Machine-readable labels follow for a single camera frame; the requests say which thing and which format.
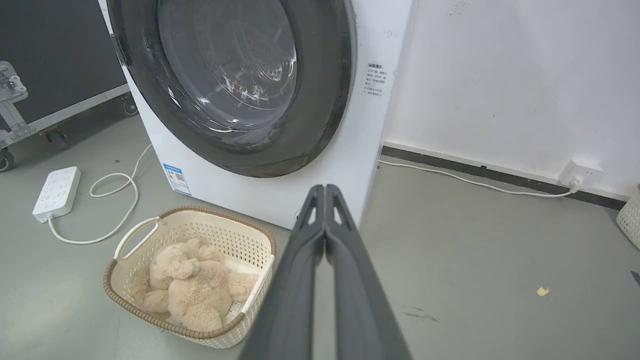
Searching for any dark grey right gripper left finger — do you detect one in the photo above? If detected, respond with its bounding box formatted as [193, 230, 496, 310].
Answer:
[239, 184, 327, 360]

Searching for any white power strip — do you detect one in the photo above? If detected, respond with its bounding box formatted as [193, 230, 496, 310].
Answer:
[32, 166, 82, 223]

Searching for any white perforated basket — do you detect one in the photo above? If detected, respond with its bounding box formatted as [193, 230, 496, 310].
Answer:
[616, 186, 640, 251]

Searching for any beige plush teddy bear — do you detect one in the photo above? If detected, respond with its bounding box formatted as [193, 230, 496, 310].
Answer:
[131, 238, 260, 333]

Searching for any cream plastic laundry basket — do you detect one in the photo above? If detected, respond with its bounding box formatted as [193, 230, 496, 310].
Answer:
[103, 205, 277, 350]

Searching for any white wall power plug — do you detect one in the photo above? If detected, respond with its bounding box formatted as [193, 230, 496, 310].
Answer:
[558, 159, 603, 192]

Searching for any blue energy label sticker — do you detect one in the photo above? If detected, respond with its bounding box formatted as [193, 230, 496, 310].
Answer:
[163, 163, 193, 197]

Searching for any white front-load washing machine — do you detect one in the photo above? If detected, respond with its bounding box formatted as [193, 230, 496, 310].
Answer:
[98, 0, 416, 231]

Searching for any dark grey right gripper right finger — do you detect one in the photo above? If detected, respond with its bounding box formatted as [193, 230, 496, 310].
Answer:
[325, 184, 413, 360]

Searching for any white power strip cable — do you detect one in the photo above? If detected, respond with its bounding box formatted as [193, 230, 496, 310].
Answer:
[48, 144, 154, 246]

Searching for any black flight case on wheels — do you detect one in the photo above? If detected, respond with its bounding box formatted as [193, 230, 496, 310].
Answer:
[0, 0, 140, 173]

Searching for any white wall plug with cable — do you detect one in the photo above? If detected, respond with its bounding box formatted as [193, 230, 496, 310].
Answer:
[378, 160, 576, 198]

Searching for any round dark washing machine door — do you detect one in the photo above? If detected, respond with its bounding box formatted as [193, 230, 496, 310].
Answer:
[106, 0, 358, 178]

